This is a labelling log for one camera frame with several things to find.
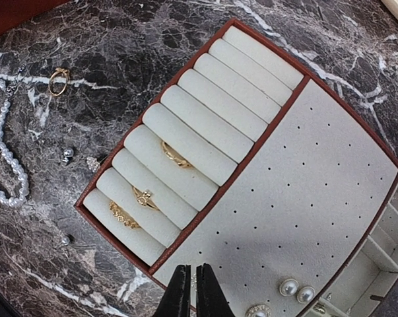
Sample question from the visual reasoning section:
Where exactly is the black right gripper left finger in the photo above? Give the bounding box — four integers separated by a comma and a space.
154, 265, 191, 317

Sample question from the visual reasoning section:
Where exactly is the gold loose ring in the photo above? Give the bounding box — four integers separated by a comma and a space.
48, 67, 69, 98

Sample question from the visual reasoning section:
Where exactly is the gold bow ring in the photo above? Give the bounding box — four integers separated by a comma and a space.
131, 185, 160, 212

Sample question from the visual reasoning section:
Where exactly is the gold flower band ring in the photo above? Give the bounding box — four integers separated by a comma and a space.
108, 201, 140, 230

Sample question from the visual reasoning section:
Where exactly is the red wooden jewelry box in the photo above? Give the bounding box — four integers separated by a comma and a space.
0, 0, 53, 35

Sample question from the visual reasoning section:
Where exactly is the red earring tray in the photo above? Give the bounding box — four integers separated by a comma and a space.
75, 18, 398, 316

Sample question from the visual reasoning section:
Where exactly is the gold twisted ring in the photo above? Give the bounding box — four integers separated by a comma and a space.
160, 141, 195, 170

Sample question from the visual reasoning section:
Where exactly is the small silver bead stud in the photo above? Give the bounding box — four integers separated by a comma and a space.
60, 234, 74, 247

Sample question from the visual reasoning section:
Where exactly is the round pearl stud earring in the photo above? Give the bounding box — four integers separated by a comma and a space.
279, 278, 299, 297

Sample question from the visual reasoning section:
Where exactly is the pearl cluster earring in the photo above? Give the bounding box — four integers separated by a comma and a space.
245, 304, 271, 317

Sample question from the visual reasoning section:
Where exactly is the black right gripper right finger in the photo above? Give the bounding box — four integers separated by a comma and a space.
196, 264, 235, 317

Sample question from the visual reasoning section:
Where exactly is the small silver stud earring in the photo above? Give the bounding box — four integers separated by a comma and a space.
61, 148, 74, 164

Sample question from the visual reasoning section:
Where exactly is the white pearl necklace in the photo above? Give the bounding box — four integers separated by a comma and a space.
0, 75, 30, 209

